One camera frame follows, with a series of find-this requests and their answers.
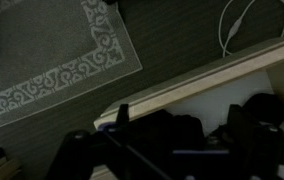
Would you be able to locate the open wooden drawer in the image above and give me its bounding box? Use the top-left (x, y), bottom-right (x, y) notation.
top-left (93, 33), bottom-right (284, 180)

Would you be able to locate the black sock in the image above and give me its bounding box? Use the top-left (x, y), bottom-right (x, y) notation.
top-left (127, 108), bottom-right (207, 155)

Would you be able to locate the black clothes pile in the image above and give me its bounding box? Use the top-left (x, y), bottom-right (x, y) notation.
top-left (241, 92), bottom-right (284, 128)

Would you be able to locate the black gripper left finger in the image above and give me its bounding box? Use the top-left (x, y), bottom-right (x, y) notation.
top-left (115, 103), bottom-right (131, 131)

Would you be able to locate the grey patterned rug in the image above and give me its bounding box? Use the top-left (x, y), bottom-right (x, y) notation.
top-left (0, 0), bottom-right (144, 135)

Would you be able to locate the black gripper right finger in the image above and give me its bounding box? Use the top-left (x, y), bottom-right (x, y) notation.
top-left (227, 103), bottom-right (260, 142)

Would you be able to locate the white cable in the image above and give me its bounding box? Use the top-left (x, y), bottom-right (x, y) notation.
top-left (217, 0), bottom-right (284, 59)

